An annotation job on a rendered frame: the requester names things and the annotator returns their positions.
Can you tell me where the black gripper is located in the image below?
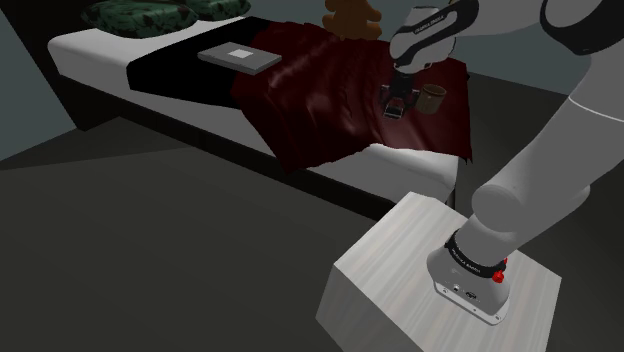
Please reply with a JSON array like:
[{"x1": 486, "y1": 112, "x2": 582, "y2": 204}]
[{"x1": 379, "y1": 70, "x2": 420, "y2": 119}]

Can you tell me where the grey book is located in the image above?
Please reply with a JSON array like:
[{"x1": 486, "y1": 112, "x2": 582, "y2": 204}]
[{"x1": 197, "y1": 41, "x2": 283, "y2": 76}]

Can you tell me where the dark red blanket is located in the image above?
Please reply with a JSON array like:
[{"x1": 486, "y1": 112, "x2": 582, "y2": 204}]
[{"x1": 229, "y1": 21, "x2": 474, "y2": 175}]

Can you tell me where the brown teddy bear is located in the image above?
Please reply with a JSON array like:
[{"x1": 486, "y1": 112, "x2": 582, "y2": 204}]
[{"x1": 322, "y1": 0, "x2": 383, "y2": 41}]

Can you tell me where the brown mug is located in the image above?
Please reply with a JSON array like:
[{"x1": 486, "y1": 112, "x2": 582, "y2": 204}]
[{"x1": 413, "y1": 83, "x2": 448, "y2": 117}]

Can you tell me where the small green patterned pillow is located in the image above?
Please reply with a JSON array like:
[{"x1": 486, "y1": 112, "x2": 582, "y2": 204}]
[{"x1": 185, "y1": 0, "x2": 253, "y2": 22}]

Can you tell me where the white bed with dark frame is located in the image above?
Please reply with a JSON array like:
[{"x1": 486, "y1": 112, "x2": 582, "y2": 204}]
[{"x1": 47, "y1": 15, "x2": 470, "y2": 222}]

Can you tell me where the large green patterned pillow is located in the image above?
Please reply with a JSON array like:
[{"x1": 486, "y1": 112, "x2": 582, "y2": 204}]
[{"x1": 80, "y1": 0, "x2": 200, "y2": 40}]

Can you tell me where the pale wood robot stand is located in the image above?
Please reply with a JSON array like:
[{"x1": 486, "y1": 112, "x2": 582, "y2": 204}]
[{"x1": 315, "y1": 191, "x2": 563, "y2": 352}]

